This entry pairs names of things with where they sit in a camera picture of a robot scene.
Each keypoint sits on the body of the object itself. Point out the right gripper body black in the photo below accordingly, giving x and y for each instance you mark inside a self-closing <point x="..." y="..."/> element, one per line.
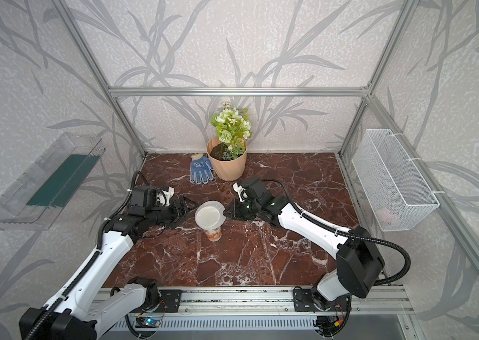
<point x="243" y="211"/>

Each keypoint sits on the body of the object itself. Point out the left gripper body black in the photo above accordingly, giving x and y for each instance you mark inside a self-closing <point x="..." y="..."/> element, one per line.
<point x="166" y="215"/>

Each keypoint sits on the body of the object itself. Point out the translucent round leak-proof paper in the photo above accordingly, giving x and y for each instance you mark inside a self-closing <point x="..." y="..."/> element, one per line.
<point x="210" y="215"/>

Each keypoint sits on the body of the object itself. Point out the paper milk tea cup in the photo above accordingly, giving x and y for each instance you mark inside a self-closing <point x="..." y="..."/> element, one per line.
<point x="213" y="234"/>

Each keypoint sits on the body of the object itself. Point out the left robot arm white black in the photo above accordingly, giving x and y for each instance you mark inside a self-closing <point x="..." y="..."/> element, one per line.
<point x="69" y="314"/>

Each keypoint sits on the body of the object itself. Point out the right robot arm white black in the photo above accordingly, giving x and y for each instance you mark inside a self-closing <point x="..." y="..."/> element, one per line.
<point x="358" y="259"/>

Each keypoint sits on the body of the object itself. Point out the terracotta flower pot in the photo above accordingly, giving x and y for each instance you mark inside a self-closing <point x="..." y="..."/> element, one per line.
<point x="226" y="170"/>

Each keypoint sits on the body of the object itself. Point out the blue work glove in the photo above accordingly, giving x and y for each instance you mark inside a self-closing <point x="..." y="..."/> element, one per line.
<point x="200" y="169"/>

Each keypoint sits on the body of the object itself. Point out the green white artificial flowers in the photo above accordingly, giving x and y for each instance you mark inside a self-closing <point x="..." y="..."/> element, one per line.
<point x="233" y="129"/>

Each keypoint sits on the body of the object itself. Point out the green mat in shelf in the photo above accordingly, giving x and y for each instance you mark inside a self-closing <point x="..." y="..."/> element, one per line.
<point x="64" y="182"/>

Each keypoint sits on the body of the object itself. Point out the pink object in basket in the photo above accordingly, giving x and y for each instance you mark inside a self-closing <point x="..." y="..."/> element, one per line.
<point x="387" y="217"/>

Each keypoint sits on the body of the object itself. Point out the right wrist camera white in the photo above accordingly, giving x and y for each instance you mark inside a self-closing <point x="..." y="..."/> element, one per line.
<point x="238" y="188"/>

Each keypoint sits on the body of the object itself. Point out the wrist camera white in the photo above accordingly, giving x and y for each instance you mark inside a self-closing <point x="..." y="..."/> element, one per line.
<point x="164" y="196"/>
<point x="238" y="188"/>

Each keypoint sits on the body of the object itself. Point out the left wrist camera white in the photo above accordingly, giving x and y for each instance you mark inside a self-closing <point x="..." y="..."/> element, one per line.
<point x="164" y="196"/>

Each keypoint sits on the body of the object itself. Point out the clear acrylic wall shelf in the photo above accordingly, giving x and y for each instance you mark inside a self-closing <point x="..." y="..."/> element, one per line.
<point x="14" y="212"/>

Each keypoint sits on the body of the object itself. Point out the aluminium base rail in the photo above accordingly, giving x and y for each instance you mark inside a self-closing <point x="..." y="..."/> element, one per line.
<point x="266" y="308"/>

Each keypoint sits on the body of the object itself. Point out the white wire mesh basket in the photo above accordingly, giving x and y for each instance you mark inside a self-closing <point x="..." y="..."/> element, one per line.
<point x="391" y="179"/>

